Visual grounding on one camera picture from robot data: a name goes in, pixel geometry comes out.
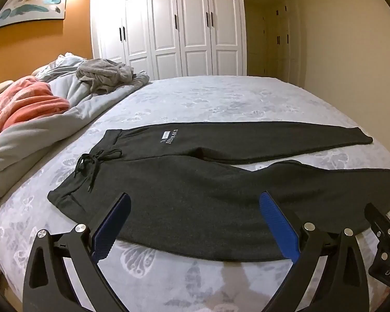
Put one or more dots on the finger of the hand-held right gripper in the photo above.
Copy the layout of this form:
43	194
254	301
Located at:
382	222

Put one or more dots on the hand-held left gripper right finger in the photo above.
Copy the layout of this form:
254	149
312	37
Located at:
278	229

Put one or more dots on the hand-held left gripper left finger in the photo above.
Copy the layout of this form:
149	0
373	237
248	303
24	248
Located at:
116	226

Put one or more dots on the dark grey pants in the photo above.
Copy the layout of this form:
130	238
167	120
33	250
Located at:
195	188

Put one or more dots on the light grey duvet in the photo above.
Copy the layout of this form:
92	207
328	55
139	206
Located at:
45	117

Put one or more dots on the bed with floral grey sheet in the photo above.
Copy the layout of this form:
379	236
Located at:
221	104

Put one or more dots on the grey fleece garment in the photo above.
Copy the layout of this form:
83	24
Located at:
105	73

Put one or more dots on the pink fleece blanket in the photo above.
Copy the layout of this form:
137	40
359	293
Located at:
19	104

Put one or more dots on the beige closet doors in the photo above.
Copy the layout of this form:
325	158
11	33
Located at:
273	39

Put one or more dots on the white wardrobe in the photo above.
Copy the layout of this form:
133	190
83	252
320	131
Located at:
172	26

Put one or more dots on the framed feather wall picture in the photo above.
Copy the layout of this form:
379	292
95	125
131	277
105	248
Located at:
31	8

